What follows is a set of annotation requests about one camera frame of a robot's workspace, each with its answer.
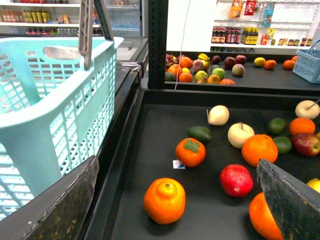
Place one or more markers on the white apple with stem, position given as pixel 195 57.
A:
pixel 238 133

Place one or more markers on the green lime upper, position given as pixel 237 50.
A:
pixel 276 126

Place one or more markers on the large orange centre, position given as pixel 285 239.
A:
pixel 259 146

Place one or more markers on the white pear left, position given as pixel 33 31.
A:
pixel 218 115

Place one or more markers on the red apple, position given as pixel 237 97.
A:
pixel 306 144

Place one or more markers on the orange persimmon green calyx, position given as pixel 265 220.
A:
pixel 190 152

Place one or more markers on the drink bottles shelf left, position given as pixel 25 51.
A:
pixel 24 16

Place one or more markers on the yellow lemon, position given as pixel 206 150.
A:
pixel 314 184

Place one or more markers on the pile of fruit far shelf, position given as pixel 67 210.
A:
pixel 230 70

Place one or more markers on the dark green avocado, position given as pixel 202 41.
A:
pixel 200 133

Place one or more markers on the white apple far right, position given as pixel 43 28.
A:
pixel 307 109

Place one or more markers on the orange under right finger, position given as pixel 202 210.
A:
pixel 262 219

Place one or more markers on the light teal plastic basket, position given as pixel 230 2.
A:
pixel 54 114

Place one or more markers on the small orange mandarin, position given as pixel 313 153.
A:
pixel 302 125

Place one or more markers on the blue basket on far shelf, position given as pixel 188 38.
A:
pixel 307 64

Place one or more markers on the red pomegranate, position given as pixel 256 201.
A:
pixel 236 180

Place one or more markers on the glass top freezer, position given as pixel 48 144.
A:
pixel 133 52

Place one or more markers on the small white label card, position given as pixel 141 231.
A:
pixel 177 164

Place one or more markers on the large navel orange front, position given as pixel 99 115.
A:
pixel 165 201

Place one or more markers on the green lime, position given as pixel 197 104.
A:
pixel 276 126
pixel 283 144

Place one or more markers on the dark sauce bottles row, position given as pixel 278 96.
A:
pixel 247 35

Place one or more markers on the green lime lower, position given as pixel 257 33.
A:
pixel 283 144

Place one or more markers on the grey basket handle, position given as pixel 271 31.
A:
pixel 85 29

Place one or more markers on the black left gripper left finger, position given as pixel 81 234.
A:
pixel 65 217

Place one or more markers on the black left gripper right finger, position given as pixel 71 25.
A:
pixel 294 205

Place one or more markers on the black metal shelf rack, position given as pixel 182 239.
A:
pixel 147 137

